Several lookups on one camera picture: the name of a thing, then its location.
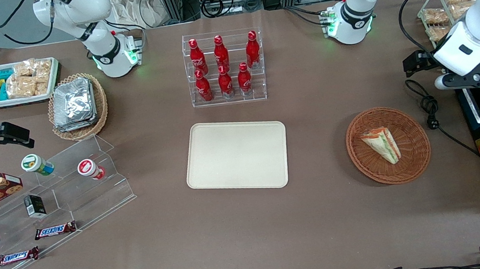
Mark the brown snickers bar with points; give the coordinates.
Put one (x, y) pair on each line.
(15, 257)
(55, 230)

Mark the oval light wicker basket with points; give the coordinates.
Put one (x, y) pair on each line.
(88, 133)

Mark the clear rice cracker bag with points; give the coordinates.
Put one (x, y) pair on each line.
(42, 86)
(21, 87)
(24, 68)
(43, 68)

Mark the triangle sandwich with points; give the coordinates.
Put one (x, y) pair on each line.
(381, 142)

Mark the round brown wicker basket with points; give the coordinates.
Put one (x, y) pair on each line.
(372, 165)

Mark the beige cloth bag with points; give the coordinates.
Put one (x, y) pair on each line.
(137, 9)

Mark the red lid drink cup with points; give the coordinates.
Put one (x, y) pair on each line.
(88, 168)

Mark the green lid drink cup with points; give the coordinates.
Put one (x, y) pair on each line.
(35, 164)

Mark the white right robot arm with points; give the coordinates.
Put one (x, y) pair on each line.
(75, 9)

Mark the clear acrylic stepped stand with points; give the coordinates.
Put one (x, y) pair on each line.
(104, 198)
(13, 229)

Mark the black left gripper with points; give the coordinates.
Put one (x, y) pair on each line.
(426, 63)

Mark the white rectangular snack tray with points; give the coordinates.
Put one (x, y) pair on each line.
(18, 101)

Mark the teal snack packet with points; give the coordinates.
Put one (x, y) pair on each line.
(3, 92)
(4, 74)

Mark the clear acrylic bottle rack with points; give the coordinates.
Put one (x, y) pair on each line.
(236, 100)

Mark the red cola bottle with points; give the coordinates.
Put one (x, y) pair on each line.
(197, 58)
(244, 81)
(226, 84)
(204, 88)
(252, 50)
(221, 54)

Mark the silver foil packet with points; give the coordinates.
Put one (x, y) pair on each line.
(83, 126)
(71, 101)

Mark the beige rectangular tray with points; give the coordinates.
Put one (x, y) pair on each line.
(233, 157)

